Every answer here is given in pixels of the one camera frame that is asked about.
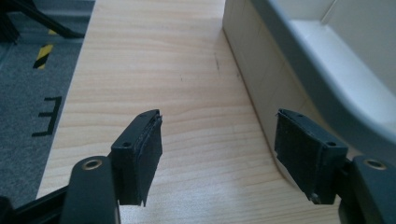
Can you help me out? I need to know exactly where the yellow black floor tape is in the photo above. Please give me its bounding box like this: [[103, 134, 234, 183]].
[[33, 28, 60, 70]]

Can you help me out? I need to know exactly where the white plastic bin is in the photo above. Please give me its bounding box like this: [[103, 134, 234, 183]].
[[221, 0, 396, 190]]

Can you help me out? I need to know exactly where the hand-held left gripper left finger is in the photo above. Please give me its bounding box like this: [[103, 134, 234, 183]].
[[110, 108, 163, 207]]

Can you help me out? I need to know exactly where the black stand leg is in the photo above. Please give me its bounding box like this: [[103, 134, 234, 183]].
[[0, 0, 86, 45]]

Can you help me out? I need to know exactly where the black floor tape mark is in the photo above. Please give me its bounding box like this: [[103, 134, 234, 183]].
[[31, 95, 63, 138]]

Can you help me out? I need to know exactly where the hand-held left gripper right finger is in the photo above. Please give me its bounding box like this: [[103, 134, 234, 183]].
[[274, 108, 349, 205]]

